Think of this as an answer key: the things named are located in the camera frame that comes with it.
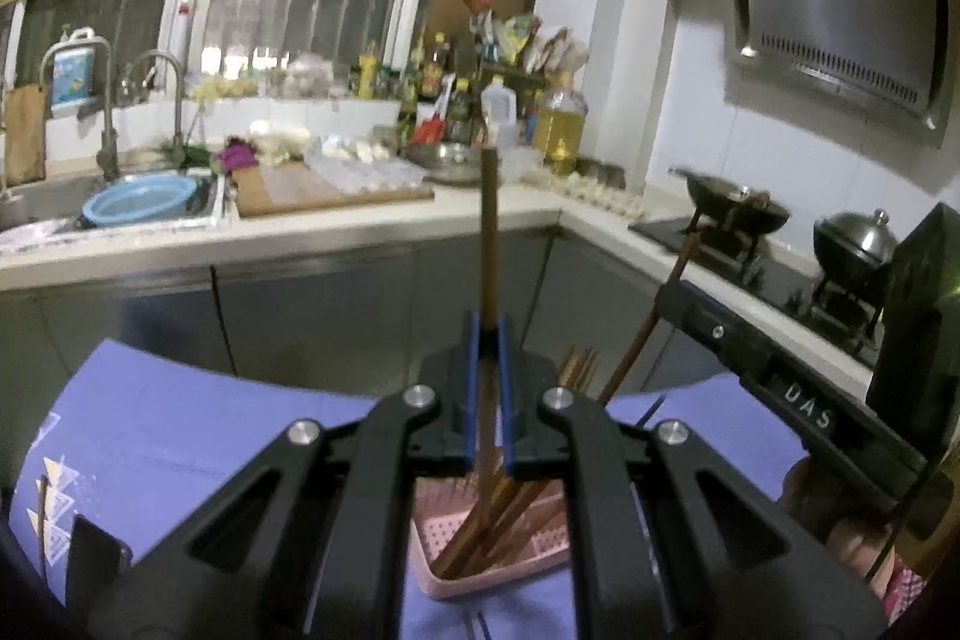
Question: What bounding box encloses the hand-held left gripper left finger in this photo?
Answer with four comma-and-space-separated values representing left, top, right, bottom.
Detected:
82, 312, 481, 640

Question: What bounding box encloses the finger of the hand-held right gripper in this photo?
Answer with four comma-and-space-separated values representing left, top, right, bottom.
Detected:
651, 278, 760, 372

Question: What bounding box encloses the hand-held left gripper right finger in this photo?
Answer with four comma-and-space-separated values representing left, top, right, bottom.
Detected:
499, 316, 890, 640

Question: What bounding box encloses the single long brown chopstick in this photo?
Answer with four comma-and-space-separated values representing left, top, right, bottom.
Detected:
448, 148, 502, 575
598, 227, 703, 405

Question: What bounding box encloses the bundle of wooden chopsticks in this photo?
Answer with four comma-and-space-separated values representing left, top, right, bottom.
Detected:
433, 344, 602, 582

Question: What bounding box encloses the pink perforated plastic basket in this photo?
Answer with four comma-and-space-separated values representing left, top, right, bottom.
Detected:
409, 475, 575, 601

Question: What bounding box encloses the person's right hand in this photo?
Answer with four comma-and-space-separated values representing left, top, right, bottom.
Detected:
784, 456, 901, 581

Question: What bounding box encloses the black gas stove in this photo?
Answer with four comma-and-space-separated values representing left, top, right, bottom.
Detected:
628, 215, 887, 372

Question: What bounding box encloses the dark lidded wok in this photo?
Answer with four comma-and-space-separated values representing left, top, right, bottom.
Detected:
813, 208, 899, 295

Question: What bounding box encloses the kitchen counter with cabinets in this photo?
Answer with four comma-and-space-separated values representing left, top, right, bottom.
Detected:
0, 156, 895, 402

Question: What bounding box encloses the large cooking oil bottle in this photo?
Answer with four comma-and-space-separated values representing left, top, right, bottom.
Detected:
535, 88, 590, 177

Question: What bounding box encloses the steel mixing bowl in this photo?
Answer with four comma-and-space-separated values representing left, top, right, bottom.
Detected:
403, 140, 485, 186

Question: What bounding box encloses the clear plastic egg tray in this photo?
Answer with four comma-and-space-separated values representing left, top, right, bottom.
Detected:
303, 136, 426, 193

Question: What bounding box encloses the large flat cutting board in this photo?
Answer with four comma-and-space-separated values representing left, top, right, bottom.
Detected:
231, 158, 437, 219

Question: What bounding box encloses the white plastic jug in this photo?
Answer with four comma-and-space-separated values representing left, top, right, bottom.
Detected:
479, 77, 519, 151

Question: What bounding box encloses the blue printed tablecloth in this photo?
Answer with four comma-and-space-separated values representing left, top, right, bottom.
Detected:
13, 338, 812, 640

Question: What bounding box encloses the row of condiment bottles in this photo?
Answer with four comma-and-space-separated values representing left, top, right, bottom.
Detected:
351, 31, 482, 148

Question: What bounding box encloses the steel range hood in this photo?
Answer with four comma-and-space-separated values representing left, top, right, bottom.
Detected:
703, 0, 951, 151

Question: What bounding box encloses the blue plastic basin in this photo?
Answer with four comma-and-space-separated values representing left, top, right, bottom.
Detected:
80, 173, 200, 229

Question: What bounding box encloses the black smartphone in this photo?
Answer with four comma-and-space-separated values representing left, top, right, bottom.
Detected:
66, 515, 134, 612

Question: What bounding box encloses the curved steel faucet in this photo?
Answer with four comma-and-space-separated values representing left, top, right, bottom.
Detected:
122, 49, 188, 163

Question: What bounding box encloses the steel kitchen sink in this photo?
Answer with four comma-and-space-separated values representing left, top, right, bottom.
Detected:
0, 170, 227, 255

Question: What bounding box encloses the square steel faucet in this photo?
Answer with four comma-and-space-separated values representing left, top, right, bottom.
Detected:
37, 35, 122, 184

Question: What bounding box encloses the blue label detergent bottle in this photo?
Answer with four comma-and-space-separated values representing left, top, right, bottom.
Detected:
50, 26, 99, 110

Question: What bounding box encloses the leaning wooden cutting board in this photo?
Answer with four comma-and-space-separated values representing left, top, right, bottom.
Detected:
3, 83, 48, 186

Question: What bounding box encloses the black wok with handle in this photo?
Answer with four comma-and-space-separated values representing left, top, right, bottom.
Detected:
670, 165, 793, 238

